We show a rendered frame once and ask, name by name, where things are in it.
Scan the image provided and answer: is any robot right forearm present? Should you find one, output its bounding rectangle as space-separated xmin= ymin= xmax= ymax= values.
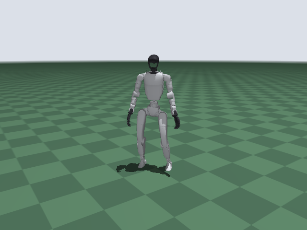
xmin=129 ymin=91 xmax=137 ymax=112

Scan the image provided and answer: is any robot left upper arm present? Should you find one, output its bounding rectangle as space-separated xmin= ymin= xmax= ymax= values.
xmin=163 ymin=74 xmax=173 ymax=99

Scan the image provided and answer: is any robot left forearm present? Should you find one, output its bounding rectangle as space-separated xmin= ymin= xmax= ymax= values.
xmin=169 ymin=92 xmax=177 ymax=115

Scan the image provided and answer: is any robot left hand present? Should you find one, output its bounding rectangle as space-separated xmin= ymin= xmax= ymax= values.
xmin=173 ymin=110 xmax=180 ymax=129

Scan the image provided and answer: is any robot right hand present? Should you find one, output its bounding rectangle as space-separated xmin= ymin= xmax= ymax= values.
xmin=127 ymin=108 xmax=133 ymax=126

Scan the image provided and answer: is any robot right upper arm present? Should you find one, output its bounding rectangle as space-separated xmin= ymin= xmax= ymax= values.
xmin=134 ymin=73 xmax=144 ymax=97

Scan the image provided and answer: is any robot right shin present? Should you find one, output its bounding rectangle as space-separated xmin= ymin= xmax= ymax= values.
xmin=137 ymin=141 xmax=145 ymax=162

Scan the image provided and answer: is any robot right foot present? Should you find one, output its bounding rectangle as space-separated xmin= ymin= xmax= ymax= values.
xmin=138 ymin=159 xmax=147 ymax=168

